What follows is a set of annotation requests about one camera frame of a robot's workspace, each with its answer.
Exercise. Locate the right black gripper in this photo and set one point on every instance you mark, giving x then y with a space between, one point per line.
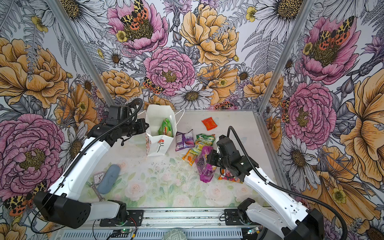
211 157

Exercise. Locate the purple grape candy pouch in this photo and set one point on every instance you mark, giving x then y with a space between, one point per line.
205 170

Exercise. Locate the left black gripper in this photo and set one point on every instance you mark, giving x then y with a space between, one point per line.
141 123

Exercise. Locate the red orange snack packet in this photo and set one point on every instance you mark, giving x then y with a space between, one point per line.
226 175

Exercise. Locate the metal wrench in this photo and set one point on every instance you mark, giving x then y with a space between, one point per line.
94 188

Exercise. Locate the floral table mat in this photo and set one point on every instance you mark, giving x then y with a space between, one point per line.
165 182

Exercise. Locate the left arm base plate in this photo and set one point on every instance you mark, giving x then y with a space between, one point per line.
134 218

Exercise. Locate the small red sachet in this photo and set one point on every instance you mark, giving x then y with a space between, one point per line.
209 123

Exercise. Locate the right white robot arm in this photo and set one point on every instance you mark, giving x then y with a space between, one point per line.
289 219

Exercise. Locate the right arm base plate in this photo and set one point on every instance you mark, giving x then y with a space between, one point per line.
236 217

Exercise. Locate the green yellow candy packet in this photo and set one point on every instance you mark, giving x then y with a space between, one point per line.
204 140

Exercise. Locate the small white clock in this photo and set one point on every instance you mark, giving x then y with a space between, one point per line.
98 177

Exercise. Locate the aluminium front rail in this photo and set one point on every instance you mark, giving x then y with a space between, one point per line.
184 218

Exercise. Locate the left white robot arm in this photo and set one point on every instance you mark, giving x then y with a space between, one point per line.
60 203

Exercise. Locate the green chips bag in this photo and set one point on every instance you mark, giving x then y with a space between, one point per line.
166 128

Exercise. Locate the grey oval case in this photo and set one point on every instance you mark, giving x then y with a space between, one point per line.
111 176

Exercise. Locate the white paper bag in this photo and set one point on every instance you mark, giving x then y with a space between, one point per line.
158 145

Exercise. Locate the small purple snack bag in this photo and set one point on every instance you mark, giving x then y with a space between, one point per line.
184 140

